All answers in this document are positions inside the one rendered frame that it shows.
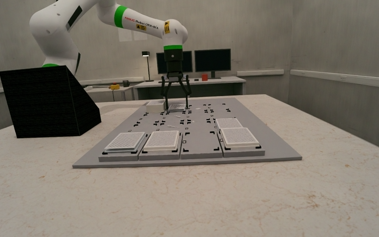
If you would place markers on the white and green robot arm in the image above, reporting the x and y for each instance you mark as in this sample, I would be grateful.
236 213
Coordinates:
51 29

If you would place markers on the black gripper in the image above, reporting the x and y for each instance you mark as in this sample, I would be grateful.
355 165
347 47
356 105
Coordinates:
175 67

